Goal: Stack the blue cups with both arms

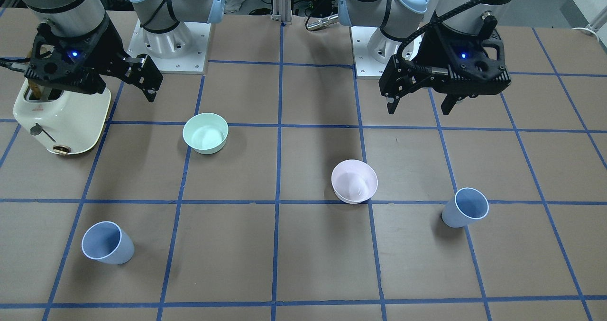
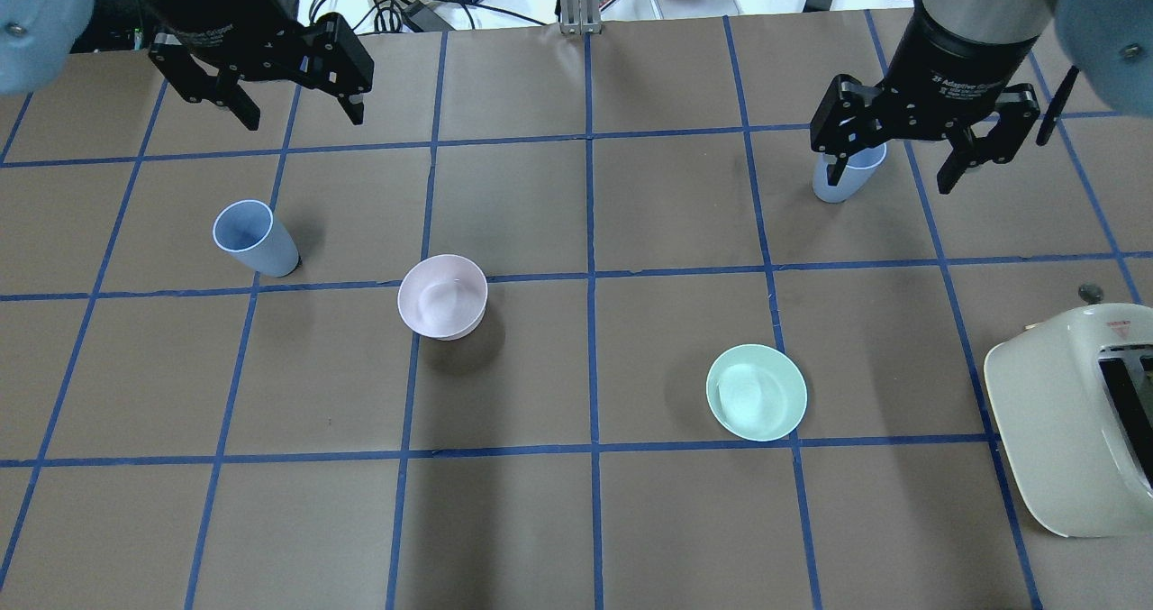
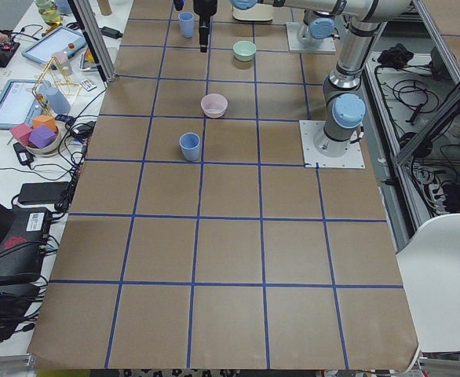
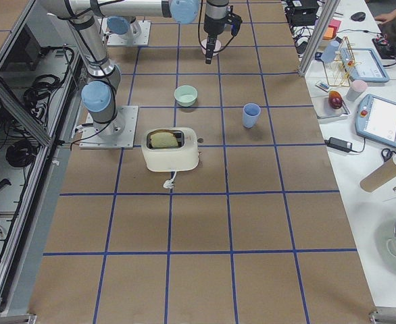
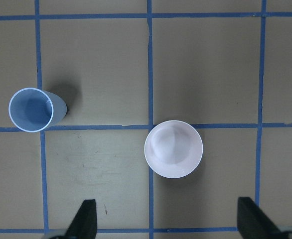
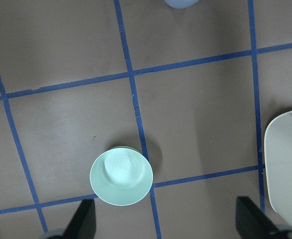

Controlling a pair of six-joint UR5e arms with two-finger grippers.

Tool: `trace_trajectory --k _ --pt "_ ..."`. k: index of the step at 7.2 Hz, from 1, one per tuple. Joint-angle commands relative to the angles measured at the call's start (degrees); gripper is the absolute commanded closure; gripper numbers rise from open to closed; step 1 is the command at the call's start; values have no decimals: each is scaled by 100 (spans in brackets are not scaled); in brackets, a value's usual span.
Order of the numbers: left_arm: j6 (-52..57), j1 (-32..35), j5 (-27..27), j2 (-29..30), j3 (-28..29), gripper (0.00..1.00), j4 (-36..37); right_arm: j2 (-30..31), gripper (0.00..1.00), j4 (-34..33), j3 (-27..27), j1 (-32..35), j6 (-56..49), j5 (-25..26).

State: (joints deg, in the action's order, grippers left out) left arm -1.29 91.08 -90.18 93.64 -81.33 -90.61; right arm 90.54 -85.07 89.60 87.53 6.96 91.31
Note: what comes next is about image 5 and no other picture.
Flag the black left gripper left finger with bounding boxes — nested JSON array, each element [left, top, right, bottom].
[[64, 199, 97, 239]]

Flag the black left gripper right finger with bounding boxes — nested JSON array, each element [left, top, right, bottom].
[[237, 197, 287, 239]]

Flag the blue cup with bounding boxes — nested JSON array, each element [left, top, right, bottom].
[[8, 88, 67, 132]]

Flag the pink bowl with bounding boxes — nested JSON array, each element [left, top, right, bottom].
[[144, 120, 203, 179]]

